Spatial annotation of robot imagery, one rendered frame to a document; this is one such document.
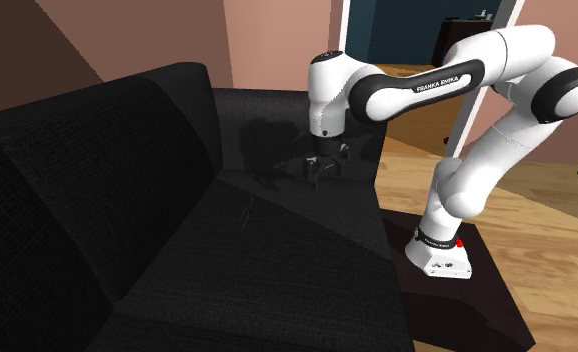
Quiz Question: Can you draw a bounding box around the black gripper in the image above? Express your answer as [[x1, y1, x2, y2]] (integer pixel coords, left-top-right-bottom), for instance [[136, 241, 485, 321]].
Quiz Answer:
[[302, 135, 352, 189]]

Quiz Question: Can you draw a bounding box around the thin brown pen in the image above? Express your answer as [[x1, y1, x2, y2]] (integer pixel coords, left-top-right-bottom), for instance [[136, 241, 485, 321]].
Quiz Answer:
[[240, 194, 258, 230]]

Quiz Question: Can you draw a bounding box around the black fabric sofa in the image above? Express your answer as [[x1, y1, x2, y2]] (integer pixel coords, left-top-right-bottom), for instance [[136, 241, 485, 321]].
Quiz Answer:
[[0, 61, 415, 352]]

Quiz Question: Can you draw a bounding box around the dark wooden cabinet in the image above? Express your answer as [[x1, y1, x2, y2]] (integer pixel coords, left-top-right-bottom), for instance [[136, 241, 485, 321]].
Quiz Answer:
[[431, 9, 496, 68]]

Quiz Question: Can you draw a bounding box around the dark robot stand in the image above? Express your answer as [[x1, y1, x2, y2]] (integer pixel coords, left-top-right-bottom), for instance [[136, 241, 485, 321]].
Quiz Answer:
[[380, 208, 537, 352]]

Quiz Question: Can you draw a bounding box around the white door frame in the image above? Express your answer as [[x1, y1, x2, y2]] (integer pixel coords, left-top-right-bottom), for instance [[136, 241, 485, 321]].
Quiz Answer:
[[337, 0, 527, 160]]

